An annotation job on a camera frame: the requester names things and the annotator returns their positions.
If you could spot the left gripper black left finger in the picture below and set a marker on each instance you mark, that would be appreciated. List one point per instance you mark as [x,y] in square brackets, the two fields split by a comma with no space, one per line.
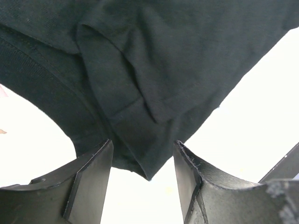
[72,194]

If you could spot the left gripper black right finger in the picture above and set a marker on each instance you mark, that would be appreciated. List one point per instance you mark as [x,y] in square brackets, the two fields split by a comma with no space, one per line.
[209,195]

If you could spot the black t shirt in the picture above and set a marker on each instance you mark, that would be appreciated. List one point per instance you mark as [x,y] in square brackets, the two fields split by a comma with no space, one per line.
[143,73]

